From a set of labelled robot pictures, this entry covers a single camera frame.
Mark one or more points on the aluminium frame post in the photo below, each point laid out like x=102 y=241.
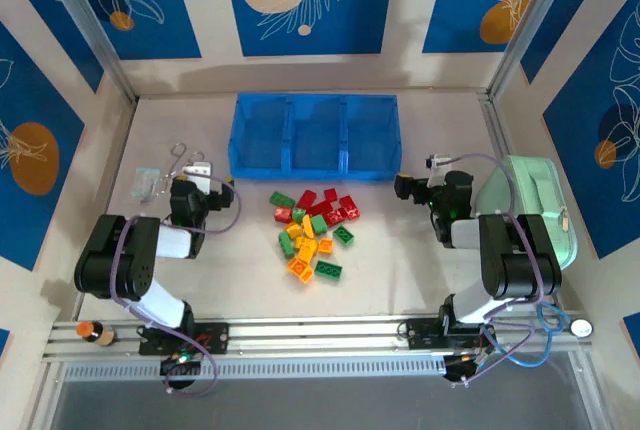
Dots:
x=89 y=25
x=526 y=25

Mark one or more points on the small bottle orange cap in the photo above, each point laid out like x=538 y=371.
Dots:
x=95 y=333

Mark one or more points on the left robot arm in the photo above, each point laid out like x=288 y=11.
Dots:
x=115 y=260

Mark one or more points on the clear plastic packet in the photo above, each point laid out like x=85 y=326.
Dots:
x=142 y=185

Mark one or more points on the orange lego brick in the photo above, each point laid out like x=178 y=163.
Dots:
x=325 y=246
x=300 y=270

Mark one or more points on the black electronics module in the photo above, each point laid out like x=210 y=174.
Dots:
x=460 y=367
x=180 y=366

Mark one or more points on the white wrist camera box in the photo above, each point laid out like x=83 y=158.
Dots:
x=200 y=169
x=442 y=170

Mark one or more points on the mint green zip case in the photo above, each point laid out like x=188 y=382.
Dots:
x=530 y=185

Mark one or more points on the blue stethoscope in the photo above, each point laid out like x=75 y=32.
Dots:
x=582 y=327

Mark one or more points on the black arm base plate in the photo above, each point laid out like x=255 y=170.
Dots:
x=422 y=335
x=215 y=337

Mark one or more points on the metal forceps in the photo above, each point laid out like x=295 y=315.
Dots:
x=162 y=182

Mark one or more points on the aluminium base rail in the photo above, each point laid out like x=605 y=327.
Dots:
x=320 y=345

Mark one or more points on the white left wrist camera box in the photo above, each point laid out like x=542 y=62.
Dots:
x=200 y=169

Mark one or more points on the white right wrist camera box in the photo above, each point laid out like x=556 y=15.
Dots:
x=442 y=170

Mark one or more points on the yellow lego brick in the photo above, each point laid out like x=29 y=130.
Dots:
x=293 y=229
x=305 y=241
x=305 y=254
x=307 y=225

